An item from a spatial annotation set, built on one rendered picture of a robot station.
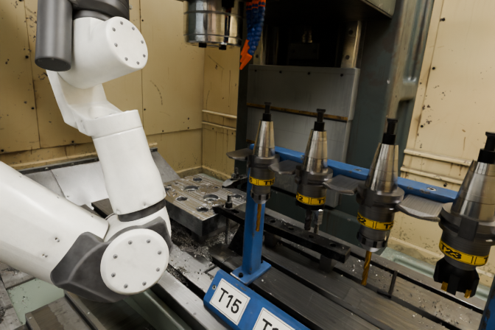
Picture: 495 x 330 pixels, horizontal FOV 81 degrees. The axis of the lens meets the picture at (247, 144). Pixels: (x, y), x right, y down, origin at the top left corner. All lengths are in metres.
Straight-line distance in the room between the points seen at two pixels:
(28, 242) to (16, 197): 0.05
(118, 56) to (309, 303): 0.61
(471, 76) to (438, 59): 0.13
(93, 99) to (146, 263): 0.24
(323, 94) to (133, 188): 0.84
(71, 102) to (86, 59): 0.07
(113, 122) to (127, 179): 0.07
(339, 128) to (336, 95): 0.12
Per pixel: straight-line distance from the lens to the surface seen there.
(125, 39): 0.40
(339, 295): 0.78
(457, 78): 1.40
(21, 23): 1.68
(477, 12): 1.42
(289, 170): 0.52
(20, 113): 1.68
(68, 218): 0.41
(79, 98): 0.46
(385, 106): 1.08
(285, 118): 1.21
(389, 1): 1.02
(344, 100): 1.08
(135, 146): 0.41
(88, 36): 0.41
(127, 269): 0.40
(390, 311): 0.78
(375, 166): 0.46
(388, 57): 1.09
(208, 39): 0.78
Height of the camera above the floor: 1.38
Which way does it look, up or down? 14 degrees down
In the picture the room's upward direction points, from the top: 3 degrees clockwise
